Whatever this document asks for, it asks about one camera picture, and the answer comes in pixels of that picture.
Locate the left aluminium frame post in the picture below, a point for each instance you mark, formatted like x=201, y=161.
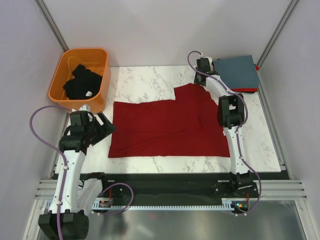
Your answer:
x=52, y=24

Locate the orange plastic laundry basket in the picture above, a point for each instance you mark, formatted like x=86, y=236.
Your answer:
x=94, y=59

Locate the white slotted cable duct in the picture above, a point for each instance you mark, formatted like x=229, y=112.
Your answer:
x=225, y=206

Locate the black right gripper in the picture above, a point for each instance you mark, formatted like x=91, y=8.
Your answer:
x=195, y=80

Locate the black t shirt in basket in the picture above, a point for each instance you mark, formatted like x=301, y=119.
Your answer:
x=85, y=84

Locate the folded grey blue t shirt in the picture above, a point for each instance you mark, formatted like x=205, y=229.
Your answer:
x=225, y=66

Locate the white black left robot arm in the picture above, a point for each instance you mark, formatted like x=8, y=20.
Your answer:
x=68, y=214

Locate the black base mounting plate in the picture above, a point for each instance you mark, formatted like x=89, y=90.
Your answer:
x=168, y=189

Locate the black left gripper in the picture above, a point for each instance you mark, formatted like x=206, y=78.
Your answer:
x=110, y=128

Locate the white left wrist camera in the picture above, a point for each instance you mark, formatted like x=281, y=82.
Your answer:
x=86, y=108

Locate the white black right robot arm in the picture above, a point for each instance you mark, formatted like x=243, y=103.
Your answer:
x=231, y=115

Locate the dark red t shirt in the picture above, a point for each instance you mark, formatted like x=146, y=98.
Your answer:
x=184, y=127

